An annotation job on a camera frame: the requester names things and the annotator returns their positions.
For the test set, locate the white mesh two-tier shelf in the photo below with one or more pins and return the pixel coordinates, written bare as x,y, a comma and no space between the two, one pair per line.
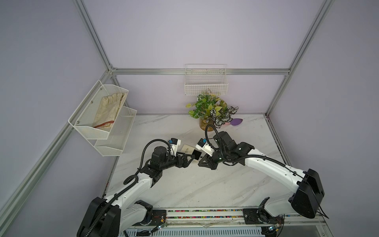
106,143

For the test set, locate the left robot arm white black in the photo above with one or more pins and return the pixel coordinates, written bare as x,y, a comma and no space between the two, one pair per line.
107,217

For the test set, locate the purple egg-shaped sponge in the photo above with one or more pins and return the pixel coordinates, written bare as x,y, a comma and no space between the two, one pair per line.
236,121

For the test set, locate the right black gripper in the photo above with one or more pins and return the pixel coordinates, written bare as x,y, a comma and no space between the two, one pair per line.
209,160

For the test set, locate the potted green plant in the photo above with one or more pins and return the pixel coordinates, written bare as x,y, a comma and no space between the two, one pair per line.
211,109

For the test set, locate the aluminium front rail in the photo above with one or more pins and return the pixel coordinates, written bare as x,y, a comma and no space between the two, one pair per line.
211,217

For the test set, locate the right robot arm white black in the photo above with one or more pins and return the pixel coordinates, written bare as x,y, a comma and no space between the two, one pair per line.
305,188

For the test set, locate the white wire wall basket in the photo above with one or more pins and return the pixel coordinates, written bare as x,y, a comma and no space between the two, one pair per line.
206,79

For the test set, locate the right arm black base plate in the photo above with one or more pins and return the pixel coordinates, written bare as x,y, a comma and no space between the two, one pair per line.
257,216

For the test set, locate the cream work gloves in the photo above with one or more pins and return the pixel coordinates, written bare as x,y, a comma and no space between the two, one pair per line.
108,110

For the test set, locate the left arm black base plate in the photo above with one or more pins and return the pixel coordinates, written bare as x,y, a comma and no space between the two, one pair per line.
154,217

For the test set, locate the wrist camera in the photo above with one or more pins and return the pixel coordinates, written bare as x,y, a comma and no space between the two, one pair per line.
175,143
203,146

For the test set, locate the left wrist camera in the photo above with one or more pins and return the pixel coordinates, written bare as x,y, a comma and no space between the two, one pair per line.
175,143

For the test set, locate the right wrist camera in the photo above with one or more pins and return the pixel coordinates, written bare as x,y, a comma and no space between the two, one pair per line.
203,146

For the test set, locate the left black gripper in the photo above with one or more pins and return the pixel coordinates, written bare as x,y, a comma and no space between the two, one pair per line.
184,163

